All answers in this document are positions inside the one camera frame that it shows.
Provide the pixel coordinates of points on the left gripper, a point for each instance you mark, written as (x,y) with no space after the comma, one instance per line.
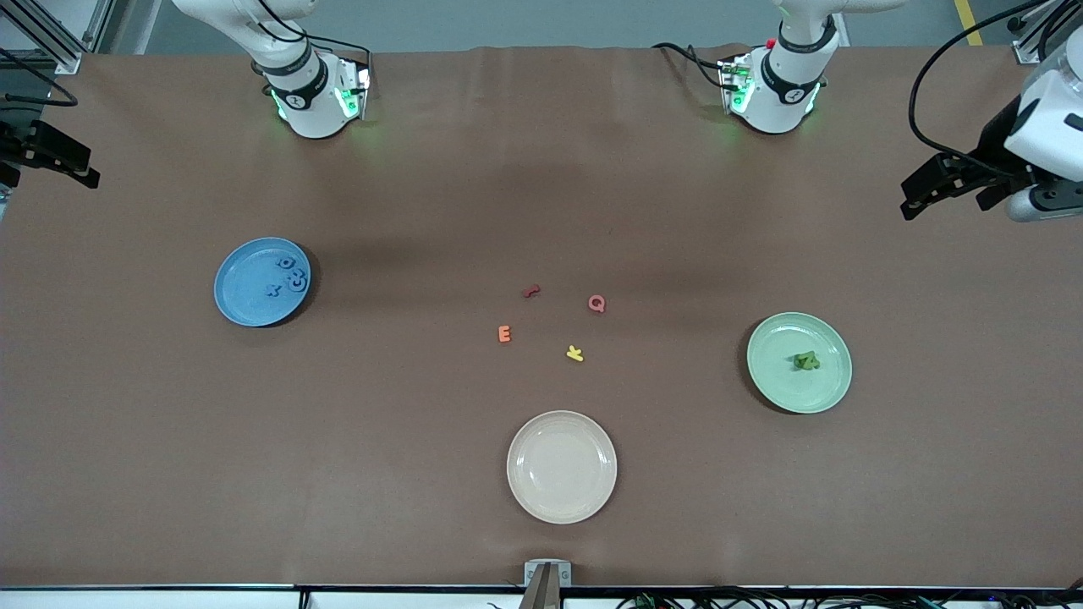
(997,145)

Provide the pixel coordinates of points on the green foam letter N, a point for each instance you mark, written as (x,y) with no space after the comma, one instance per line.
(810,364)

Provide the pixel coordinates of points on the blue foam letter G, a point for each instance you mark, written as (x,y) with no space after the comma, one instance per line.
(292,282)

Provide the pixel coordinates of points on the blue plate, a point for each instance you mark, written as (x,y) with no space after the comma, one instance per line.
(245,296)

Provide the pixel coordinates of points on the mint green plate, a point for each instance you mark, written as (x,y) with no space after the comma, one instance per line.
(783,389)

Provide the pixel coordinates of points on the brown table mat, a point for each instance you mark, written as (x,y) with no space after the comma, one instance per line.
(169,465)

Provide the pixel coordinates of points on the pink foam letter Q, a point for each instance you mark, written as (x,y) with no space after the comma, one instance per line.
(591,299)

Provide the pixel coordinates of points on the yellow foam letter K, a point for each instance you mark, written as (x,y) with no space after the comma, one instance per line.
(574,353)

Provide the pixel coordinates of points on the white table edge strip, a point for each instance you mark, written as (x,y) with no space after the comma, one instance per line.
(127,600)

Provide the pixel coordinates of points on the beige plate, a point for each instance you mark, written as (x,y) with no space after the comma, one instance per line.
(562,467)

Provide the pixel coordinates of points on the aluminium frame profile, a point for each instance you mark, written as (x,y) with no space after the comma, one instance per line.
(51,42)
(1028,46)

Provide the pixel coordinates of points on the grey metal bracket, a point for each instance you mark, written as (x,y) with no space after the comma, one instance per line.
(530,573)

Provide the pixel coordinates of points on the grey camera mast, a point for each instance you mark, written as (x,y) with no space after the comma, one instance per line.
(543,592)

